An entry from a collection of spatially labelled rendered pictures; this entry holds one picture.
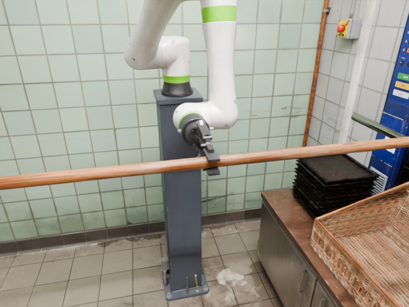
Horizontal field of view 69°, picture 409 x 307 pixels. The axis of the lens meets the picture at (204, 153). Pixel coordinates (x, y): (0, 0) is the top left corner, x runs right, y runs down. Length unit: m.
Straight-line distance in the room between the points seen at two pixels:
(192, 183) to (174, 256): 0.47
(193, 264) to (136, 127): 0.92
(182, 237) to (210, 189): 0.68
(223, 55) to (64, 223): 1.75
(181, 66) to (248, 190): 1.33
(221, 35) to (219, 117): 0.27
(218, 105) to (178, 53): 0.37
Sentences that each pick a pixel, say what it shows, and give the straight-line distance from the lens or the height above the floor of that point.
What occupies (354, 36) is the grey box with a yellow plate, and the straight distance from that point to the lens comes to 1.93.
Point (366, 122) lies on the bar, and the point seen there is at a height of 1.16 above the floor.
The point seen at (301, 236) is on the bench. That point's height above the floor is 0.58.
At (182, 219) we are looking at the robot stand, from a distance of 1.63.
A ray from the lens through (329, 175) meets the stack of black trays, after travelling 1.57.
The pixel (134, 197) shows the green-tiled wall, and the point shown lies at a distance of 2.23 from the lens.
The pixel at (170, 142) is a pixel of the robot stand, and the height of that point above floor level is 0.99.
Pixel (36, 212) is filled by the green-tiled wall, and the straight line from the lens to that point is 2.37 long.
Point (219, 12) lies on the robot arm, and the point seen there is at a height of 1.54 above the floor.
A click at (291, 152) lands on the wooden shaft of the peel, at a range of 0.82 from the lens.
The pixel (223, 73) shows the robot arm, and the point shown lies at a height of 1.36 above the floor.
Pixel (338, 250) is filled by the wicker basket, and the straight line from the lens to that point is 1.33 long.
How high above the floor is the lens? 1.54
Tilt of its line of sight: 25 degrees down
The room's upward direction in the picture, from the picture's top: straight up
